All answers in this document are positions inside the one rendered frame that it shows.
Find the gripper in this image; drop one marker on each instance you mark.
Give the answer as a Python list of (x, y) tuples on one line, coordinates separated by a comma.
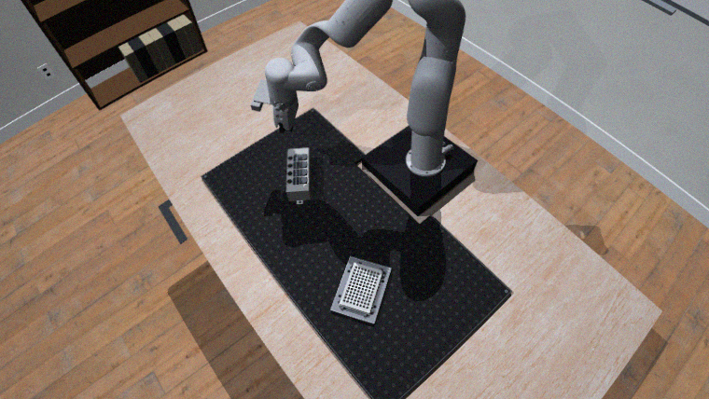
[(285, 117)]

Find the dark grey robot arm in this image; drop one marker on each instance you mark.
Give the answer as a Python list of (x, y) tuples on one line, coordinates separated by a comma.
[(431, 86)]

